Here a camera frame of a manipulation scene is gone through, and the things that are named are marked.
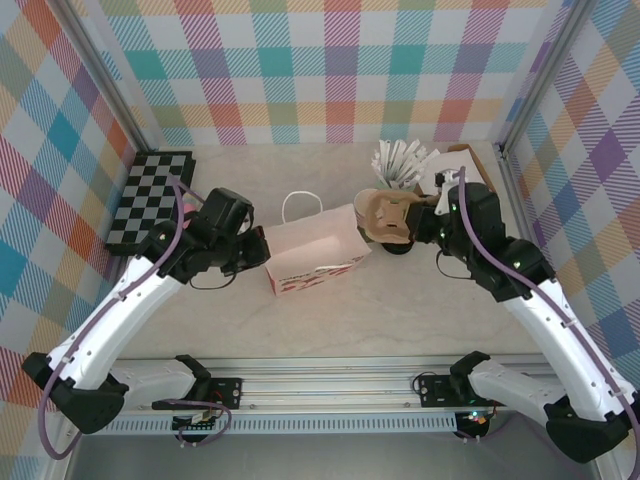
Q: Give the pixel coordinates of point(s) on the small control board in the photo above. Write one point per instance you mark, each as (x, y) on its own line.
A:
(197, 424)
(477, 421)

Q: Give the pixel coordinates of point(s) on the brown pulp cup carrier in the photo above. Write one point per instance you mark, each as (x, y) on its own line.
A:
(387, 220)

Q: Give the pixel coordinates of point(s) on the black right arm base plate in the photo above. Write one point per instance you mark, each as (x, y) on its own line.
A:
(435, 392)

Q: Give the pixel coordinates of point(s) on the aluminium right frame post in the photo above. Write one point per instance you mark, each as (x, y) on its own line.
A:
(545, 75)

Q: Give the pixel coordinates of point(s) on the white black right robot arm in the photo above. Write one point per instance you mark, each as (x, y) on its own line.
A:
(550, 340)

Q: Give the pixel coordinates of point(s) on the aluminium side rail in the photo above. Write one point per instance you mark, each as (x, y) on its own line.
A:
(521, 210)

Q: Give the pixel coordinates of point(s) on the small left control board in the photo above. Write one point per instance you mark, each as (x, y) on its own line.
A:
(197, 424)

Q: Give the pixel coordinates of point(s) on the aluminium frame post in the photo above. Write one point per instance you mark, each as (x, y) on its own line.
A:
(110, 75)
(545, 75)

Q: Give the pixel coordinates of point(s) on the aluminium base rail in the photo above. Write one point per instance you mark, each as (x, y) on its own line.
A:
(325, 385)

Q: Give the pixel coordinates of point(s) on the white red printed paper bag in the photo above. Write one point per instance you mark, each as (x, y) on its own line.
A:
(310, 250)

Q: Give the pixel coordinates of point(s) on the black grey chessboard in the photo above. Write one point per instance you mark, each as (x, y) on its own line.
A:
(140, 190)

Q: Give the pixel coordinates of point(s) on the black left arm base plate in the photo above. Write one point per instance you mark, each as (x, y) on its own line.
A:
(227, 395)

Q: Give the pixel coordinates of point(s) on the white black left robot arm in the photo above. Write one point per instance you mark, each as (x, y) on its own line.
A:
(115, 320)

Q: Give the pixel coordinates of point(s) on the white napkin stack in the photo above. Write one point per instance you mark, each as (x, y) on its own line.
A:
(450, 159)

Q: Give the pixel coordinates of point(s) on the grey metal panel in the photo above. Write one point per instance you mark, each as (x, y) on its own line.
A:
(325, 457)

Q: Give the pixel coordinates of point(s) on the small right control board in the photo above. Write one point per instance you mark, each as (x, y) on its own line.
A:
(477, 421)

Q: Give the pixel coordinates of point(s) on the brown cardboard napkin box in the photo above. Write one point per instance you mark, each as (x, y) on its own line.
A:
(481, 172)

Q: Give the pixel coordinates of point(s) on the aluminium left frame post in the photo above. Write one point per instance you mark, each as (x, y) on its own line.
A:
(110, 75)

